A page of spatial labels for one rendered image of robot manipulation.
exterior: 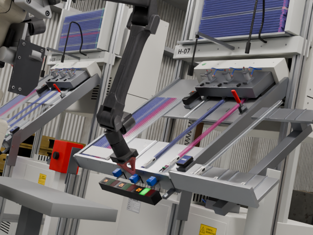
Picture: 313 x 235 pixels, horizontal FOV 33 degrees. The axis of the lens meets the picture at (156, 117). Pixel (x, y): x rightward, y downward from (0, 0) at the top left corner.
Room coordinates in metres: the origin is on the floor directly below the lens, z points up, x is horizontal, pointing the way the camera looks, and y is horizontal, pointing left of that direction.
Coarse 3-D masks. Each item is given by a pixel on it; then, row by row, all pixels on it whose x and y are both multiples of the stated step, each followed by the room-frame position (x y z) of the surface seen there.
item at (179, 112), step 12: (180, 84) 2.61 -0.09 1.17; (192, 84) 2.54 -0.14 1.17; (168, 96) 2.54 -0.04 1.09; (180, 96) 2.48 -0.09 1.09; (180, 108) 2.35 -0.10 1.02; (192, 108) 2.29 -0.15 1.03; (204, 108) 2.24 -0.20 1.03; (228, 108) 2.14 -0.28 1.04; (192, 120) 2.29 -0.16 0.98; (204, 120) 2.15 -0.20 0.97; (216, 120) 2.10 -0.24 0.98; (228, 120) 2.05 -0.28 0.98
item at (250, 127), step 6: (282, 102) 1.86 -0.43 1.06; (270, 108) 1.83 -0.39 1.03; (276, 108) 1.84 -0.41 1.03; (264, 114) 1.81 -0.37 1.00; (258, 120) 1.79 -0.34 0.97; (252, 126) 1.77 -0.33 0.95; (246, 132) 1.76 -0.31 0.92; (234, 138) 1.74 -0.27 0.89; (240, 138) 1.74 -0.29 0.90; (228, 144) 1.73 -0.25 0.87; (234, 144) 1.73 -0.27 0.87; (222, 150) 1.71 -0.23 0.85; (216, 156) 1.69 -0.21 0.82; (210, 162) 1.67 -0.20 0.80
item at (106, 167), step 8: (80, 160) 2.33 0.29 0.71; (88, 160) 2.26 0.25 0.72; (96, 160) 2.20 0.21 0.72; (104, 160) 2.16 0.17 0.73; (88, 168) 2.31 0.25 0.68; (96, 168) 2.25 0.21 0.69; (104, 168) 2.19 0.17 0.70; (112, 168) 2.13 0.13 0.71; (120, 168) 2.07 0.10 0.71; (136, 168) 1.97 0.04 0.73; (144, 168) 1.95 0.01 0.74; (128, 176) 2.07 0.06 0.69; (144, 176) 1.96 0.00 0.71; (152, 176) 1.91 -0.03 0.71; (160, 176) 1.87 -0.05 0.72; (168, 176) 1.83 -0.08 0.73; (160, 184) 1.91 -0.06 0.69; (168, 184) 1.86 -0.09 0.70
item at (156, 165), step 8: (128, 144) 2.25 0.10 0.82; (136, 144) 2.22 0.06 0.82; (144, 144) 2.18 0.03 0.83; (152, 144) 2.15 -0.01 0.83; (160, 144) 2.12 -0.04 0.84; (176, 144) 2.06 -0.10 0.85; (144, 152) 2.12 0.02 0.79; (152, 152) 2.08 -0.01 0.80; (168, 152) 2.03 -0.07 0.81; (176, 152) 2.00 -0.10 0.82; (192, 152) 1.94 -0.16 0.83; (136, 160) 2.08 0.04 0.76; (144, 160) 2.05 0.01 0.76; (160, 160) 2.00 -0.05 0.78; (168, 160) 1.97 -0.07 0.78; (152, 168) 1.97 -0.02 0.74; (160, 168) 1.94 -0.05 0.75; (168, 168) 1.91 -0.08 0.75
